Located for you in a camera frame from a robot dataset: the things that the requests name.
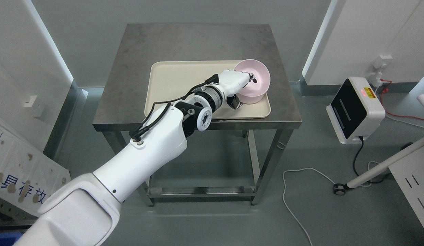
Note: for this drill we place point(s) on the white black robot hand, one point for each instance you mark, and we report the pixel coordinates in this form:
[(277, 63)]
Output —
[(230, 83)]

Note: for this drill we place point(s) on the pink bowl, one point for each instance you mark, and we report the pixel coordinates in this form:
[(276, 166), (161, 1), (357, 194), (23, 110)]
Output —
[(260, 83), (250, 98)]

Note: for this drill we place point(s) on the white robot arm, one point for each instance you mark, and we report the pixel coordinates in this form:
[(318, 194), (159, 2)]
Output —
[(86, 210)]

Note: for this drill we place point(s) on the beige plastic tray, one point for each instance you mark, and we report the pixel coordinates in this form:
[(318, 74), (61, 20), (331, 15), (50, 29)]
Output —
[(172, 79)]

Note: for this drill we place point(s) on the stainless steel table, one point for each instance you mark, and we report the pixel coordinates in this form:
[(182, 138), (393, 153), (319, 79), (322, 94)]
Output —
[(123, 101)]

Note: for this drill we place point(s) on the white black floor device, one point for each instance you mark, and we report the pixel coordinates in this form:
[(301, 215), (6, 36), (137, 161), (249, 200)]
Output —
[(355, 111)]

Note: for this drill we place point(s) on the white sign board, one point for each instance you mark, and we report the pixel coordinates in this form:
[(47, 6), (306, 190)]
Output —
[(27, 177)]

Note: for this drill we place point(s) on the white wall socket plug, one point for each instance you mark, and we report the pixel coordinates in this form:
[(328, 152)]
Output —
[(380, 64)]

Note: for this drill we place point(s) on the wall switch box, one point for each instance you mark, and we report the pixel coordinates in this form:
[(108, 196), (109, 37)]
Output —
[(35, 106)]

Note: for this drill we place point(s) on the white cart frame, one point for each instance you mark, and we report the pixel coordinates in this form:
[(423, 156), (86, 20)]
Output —
[(407, 167)]

